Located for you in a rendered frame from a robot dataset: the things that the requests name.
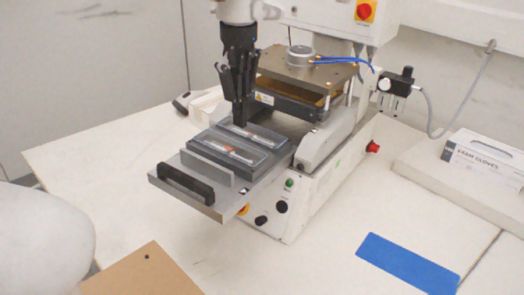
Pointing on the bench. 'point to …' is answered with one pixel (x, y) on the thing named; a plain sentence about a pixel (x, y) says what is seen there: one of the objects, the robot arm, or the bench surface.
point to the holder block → (236, 161)
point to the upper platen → (296, 90)
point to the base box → (330, 179)
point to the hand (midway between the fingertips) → (239, 111)
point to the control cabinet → (346, 30)
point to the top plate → (307, 68)
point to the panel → (277, 229)
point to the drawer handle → (186, 182)
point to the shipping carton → (204, 108)
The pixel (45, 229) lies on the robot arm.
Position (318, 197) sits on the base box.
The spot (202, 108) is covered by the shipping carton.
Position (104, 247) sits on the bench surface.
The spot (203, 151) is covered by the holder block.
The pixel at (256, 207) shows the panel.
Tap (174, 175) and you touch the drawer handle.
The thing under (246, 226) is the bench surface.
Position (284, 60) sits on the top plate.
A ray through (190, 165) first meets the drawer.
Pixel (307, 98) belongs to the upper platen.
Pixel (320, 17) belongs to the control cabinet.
